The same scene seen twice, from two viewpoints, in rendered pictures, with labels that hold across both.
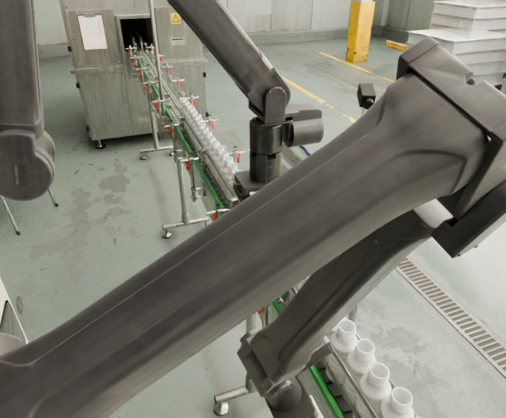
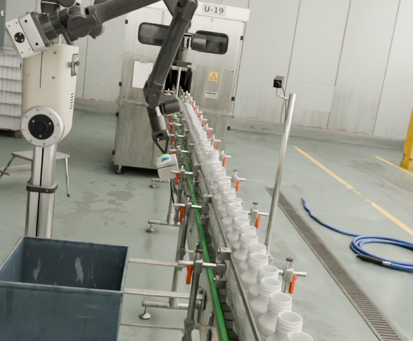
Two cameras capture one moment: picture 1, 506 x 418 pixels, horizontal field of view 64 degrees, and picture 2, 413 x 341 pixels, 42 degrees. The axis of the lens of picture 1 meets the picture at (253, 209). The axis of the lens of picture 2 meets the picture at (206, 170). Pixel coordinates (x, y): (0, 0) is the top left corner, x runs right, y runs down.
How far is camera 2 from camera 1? 1.78 m
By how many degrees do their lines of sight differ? 23
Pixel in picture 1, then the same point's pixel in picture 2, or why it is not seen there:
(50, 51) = (101, 107)
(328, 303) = (164, 46)
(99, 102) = (131, 132)
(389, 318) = (317, 314)
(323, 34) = (386, 142)
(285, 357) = (153, 74)
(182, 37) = (215, 93)
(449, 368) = not seen: outside the picture
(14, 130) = not seen: hidden behind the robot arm
